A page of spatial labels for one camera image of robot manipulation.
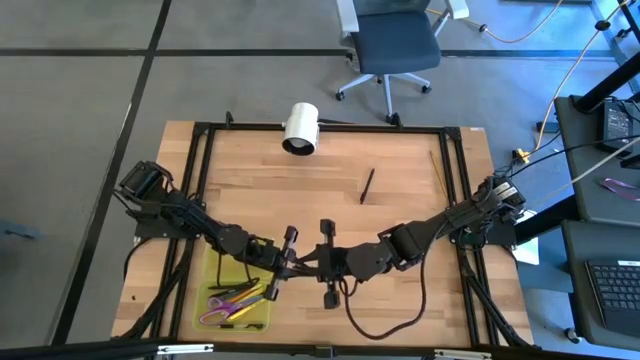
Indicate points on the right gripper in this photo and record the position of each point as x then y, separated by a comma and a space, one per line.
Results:
332, 262

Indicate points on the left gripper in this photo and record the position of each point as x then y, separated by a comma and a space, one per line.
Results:
282, 262

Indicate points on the orange pencil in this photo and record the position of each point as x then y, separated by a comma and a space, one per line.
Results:
247, 292

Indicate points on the yellow pen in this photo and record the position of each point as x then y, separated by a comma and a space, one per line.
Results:
247, 311

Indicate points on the purple scissors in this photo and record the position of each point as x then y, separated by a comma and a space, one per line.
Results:
235, 306

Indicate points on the yellow pencil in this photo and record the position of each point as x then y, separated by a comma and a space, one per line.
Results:
438, 174

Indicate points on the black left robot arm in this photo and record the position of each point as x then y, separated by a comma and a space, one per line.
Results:
200, 225

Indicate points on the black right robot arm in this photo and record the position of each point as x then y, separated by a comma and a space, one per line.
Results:
425, 232

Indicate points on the translucent yellow-green supply box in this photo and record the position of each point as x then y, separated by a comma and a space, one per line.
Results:
205, 287

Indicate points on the white paper cup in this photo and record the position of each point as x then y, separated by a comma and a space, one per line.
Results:
300, 127

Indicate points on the white paper sheet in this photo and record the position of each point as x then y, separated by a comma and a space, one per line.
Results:
530, 252

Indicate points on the black beam with silver brackets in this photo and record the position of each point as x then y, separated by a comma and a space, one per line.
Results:
100, 347

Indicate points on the yellow power plug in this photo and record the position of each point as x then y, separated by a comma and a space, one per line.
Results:
523, 156

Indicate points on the dark blue office chair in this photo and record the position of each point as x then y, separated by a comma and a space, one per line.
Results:
395, 42

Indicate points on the black desk leg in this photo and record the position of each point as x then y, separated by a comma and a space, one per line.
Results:
550, 220

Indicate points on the black desk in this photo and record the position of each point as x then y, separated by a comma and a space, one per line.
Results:
575, 280
590, 190

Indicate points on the blue floor object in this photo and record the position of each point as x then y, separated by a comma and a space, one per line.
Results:
17, 231

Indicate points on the black keyboard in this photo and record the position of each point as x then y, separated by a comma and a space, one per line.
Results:
617, 290

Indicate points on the pink ribbon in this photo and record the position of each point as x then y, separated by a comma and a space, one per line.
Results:
620, 186

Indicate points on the black power adapter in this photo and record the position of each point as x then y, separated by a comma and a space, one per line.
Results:
616, 127

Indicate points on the black stand pole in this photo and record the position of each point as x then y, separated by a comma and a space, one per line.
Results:
607, 82

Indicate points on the black aluminium table frame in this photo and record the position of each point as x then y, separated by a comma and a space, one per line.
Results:
380, 129

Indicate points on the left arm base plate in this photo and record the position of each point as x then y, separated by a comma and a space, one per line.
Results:
150, 231

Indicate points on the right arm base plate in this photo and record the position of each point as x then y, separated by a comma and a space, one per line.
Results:
492, 237

